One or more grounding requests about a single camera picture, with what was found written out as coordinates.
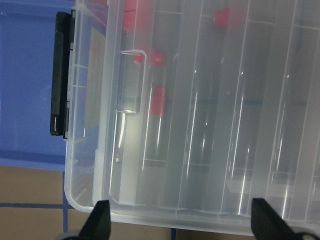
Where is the red block upper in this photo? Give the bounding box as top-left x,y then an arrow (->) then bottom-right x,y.
149,86 -> 167,117

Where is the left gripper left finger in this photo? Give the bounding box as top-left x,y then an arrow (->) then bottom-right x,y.
78,200 -> 111,240

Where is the blue plastic tray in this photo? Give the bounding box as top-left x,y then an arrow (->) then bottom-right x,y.
0,0 -> 75,171

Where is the clear plastic storage box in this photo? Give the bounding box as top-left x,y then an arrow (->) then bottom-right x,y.
64,0 -> 125,213

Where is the black box latch handle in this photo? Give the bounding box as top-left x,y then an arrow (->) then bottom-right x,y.
50,10 -> 75,139

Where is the clear plastic box lid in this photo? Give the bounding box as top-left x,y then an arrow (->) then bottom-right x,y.
97,0 -> 320,235

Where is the red block middle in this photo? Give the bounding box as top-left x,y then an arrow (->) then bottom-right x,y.
133,48 -> 166,66

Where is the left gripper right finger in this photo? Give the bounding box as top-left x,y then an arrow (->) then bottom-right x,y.
250,198 -> 300,240

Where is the red block front right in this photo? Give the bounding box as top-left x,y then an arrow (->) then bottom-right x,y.
122,0 -> 137,34

